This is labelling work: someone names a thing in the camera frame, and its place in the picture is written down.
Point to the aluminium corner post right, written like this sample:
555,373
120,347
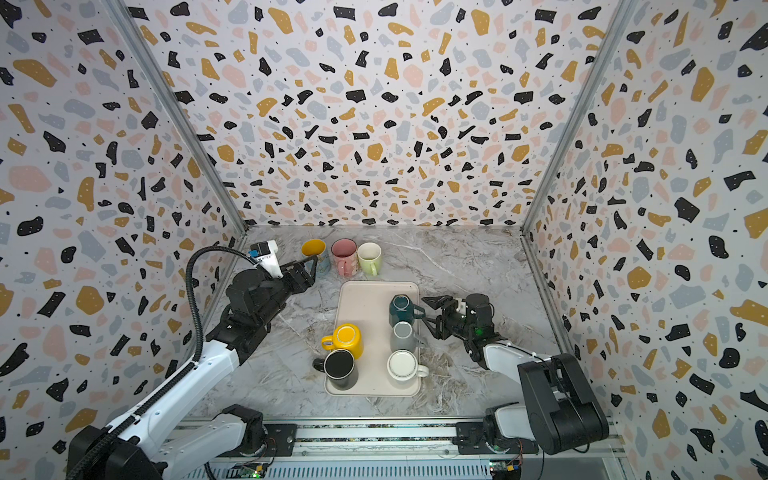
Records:
593,80

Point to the aluminium corner post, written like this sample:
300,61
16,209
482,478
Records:
121,18
593,80

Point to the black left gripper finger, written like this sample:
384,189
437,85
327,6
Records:
293,266
310,265

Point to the dark green mug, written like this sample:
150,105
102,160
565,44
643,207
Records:
402,309

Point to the pink patterned mug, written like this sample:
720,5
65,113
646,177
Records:
344,252

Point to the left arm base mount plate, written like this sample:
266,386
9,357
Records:
271,440

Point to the black mug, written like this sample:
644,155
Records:
339,367

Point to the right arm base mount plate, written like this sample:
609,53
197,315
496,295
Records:
475,438

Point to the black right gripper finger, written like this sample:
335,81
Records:
436,327
437,302

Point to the beige rectangular tray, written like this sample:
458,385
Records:
366,305

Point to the aluminium corner post left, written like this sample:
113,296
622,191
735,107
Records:
121,18

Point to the white mug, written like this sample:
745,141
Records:
403,368

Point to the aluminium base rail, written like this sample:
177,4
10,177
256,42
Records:
406,448

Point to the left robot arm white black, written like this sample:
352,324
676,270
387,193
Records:
136,444

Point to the light green mug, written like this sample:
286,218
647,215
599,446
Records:
370,258

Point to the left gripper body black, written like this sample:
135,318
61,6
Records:
295,286

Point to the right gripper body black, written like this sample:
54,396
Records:
447,315

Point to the grey mug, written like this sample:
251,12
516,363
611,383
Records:
403,337

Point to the blue butterfly mug yellow inside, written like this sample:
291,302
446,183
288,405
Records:
318,248

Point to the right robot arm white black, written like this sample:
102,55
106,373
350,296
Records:
559,411

